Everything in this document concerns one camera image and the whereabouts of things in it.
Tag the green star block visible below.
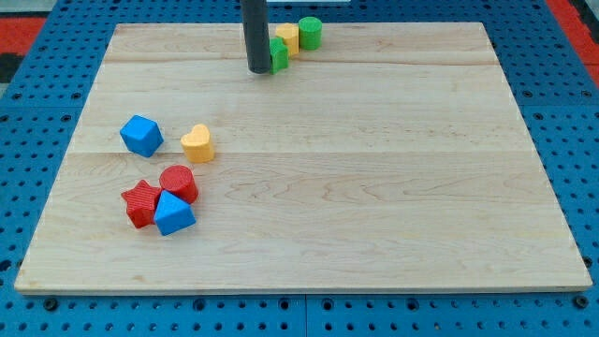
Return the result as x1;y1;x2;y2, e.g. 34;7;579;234
270;37;289;75

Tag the blue cube block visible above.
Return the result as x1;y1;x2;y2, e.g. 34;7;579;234
120;115;164;157

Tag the red cylinder block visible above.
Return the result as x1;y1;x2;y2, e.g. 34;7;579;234
159;165;199;204

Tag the blue triangle block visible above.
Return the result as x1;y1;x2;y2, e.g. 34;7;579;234
154;190;197;236

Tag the red star block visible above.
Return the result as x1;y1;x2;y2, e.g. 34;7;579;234
121;180;162;228

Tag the light wooden board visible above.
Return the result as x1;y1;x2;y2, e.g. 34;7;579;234
15;22;592;296

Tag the green cylinder block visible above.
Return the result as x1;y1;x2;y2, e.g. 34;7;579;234
298;16;323;51

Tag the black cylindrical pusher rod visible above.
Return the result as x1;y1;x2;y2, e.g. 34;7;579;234
240;0;270;74

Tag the yellow hexagon block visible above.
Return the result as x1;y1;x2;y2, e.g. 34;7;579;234
275;23;300;57

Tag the yellow heart block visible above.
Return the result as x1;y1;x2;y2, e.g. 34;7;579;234
180;124;215;163

